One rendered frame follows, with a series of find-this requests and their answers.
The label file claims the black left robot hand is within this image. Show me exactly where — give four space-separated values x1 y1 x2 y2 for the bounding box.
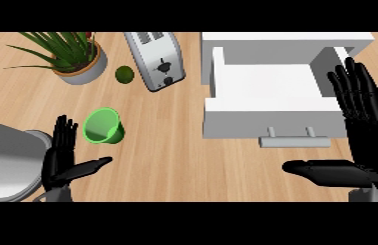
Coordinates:
40 114 114 192

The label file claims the green plastic cup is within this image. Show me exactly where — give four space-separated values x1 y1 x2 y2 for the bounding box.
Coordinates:
82 107 126 145

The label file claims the potted green plant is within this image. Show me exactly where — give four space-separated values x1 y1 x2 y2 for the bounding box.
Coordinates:
3 32 110 86

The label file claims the grey drawer handle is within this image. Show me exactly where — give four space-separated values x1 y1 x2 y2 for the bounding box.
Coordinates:
259 126 333 149

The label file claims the green lime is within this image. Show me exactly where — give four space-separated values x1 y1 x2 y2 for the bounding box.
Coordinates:
114 65 136 85

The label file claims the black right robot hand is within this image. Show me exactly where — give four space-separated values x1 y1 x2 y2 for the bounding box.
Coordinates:
281 56 378 189

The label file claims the silver toaster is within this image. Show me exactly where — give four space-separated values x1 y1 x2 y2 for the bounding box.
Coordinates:
123 32 188 93

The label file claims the white open drawer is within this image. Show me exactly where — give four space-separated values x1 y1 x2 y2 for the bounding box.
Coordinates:
203 46 352 140

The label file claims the white drawer cabinet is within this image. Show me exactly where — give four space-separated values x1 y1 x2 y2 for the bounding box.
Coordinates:
200 32 376 87

